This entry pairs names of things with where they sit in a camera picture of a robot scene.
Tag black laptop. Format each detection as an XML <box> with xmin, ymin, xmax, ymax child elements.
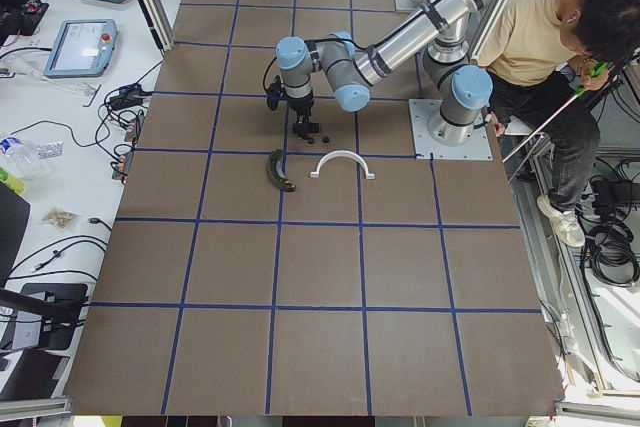
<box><xmin>0</xmin><ymin>184</ymin><xmax>31</xmax><ymax>287</ymax></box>

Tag bundle of black cables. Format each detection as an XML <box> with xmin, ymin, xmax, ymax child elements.
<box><xmin>582</xmin><ymin>176</ymin><xmax>640</xmax><ymax>289</ymax></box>

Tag clear plastic water bottle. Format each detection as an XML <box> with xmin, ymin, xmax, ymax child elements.
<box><xmin>1</xmin><ymin>136</ymin><xmax>51</xmax><ymax>180</ymax></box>

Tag white curved plastic bracket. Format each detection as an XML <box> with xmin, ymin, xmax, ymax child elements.
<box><xmin>308</xmin><ymin>149</ymin><xmax>376</xmax><ymax>182</ymax></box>

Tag near blue teach pendant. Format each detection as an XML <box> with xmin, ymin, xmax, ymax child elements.
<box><xmin>44</xmin><ymin>19</ymin><xmax>118</xmax><ymax>79</ymax></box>

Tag small bag of parts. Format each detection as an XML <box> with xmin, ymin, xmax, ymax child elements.
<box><xmin>41</xmin><ymin>208</ymin><xmax>78</xmax><ymax>229</ymax></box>

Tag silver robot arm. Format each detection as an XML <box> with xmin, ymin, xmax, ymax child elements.
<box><xmin>264</xmin><ymin>0</ymin><xmax>493</xmax><ymax>138</ymax></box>
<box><xmin>422</xmin><ymin>14</ymin><xmax>493</xmax><ymax>146</ymax></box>

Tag person in beige shirt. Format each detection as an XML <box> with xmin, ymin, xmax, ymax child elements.
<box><xmin>477</xmin><ymin>0</ymin><xmax>639</xmax><ymax>247</ymax></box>

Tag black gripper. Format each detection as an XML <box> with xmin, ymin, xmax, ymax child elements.
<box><xmin>288</xmin><ymin>96</ymin><xmax>320</xmax><ymax>139</ymax></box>

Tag green handled grabber stick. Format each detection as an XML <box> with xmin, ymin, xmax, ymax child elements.
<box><xmin>502</xmin><ymin>62</ymin><xmax>609</xmax><ymax>163</ymax></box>

